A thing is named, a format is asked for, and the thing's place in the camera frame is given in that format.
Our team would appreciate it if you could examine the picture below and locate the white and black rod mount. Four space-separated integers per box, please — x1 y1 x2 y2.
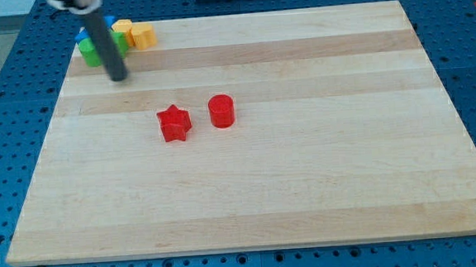
46 0 102 15

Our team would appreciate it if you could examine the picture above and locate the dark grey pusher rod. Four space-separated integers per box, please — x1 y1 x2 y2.
79 8 128 82

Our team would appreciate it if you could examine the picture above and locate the red cylinder block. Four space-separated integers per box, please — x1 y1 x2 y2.
207 94 236 129

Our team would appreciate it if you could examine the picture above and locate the green cylinder block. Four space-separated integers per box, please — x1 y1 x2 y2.
78 37 102 67

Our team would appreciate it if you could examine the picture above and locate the green star block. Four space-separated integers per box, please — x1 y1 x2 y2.
110 31 129 59

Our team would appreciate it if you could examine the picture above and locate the blue block behind rod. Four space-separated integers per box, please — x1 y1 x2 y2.
103 15 117 29

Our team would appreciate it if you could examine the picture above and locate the blue block left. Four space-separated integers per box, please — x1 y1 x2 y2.
74 29 90 45

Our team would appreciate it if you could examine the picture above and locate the yellow hexagon block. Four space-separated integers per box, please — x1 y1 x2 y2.
112 19 135 47

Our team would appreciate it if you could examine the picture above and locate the yellow heart block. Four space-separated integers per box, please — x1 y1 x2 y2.
131 21 157 50

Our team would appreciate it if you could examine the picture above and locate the red star block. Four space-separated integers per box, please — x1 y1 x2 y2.
156 104 192 142

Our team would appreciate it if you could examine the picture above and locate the wooden board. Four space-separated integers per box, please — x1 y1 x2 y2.
7 1 476 267

